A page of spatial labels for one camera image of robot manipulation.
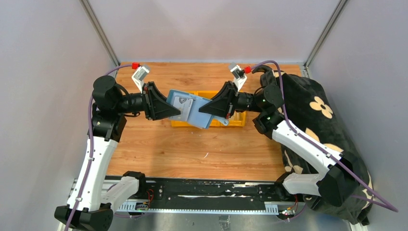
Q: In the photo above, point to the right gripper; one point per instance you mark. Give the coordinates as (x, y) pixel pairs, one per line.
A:
(225, 103)

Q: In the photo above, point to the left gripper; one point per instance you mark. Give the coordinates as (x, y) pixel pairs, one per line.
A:
(156, 105)

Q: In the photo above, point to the white silver credit card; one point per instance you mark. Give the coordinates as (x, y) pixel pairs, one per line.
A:
(184, 105)

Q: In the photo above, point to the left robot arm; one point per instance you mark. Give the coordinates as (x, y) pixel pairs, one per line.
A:
(95, 153)

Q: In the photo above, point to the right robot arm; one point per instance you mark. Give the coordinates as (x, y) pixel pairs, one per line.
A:
(335, 180)

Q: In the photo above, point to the middle yellow bin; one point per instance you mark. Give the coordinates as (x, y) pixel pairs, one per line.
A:
(209, 94)

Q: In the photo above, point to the right yellow bin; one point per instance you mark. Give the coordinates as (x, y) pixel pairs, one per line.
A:
(237, 120)

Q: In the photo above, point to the black floral plush blanket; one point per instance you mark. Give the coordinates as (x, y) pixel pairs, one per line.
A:
(308, 108)

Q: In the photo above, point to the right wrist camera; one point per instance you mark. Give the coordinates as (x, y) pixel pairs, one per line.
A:
(239, 75)

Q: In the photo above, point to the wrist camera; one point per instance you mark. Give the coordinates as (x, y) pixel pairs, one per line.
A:
(139, 75)
(239, 75)

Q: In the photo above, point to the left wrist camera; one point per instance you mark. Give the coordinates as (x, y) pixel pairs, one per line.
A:
(139, 75)

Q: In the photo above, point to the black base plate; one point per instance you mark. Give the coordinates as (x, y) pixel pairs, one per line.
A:
(165, 195)

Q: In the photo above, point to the aluminium frame rail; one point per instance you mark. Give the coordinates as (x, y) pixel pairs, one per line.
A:
(128, 197)

